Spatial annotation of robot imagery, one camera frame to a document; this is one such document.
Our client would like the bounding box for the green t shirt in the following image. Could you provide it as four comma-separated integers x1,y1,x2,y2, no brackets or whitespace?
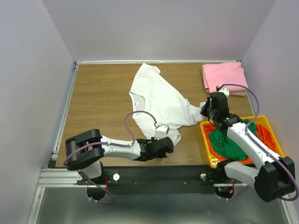
205,121,252,164

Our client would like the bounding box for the yellow plastic basket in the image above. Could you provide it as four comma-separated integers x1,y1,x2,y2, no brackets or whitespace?
200,115,285,169

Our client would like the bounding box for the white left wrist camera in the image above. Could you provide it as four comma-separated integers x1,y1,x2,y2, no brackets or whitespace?
154,125,169,140

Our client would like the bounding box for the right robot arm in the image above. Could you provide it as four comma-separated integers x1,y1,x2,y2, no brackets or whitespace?
200,92,299,202

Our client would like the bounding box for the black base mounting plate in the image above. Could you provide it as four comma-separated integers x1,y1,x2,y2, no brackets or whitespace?
77,165,243,201

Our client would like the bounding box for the orange t shirt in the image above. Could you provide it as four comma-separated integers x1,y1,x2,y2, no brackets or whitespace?
201,123,283,166

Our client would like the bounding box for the folded pink t shirt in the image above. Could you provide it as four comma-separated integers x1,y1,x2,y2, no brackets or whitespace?
202,62,248,93

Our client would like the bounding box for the aluminium frame rail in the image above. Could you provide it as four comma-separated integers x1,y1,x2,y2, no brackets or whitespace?
38,165,226,187

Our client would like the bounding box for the white t shirt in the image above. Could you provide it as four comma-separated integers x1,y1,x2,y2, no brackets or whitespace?
129,63,205,145

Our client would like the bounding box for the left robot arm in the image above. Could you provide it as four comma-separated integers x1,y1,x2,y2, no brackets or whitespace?
63,129,174,184

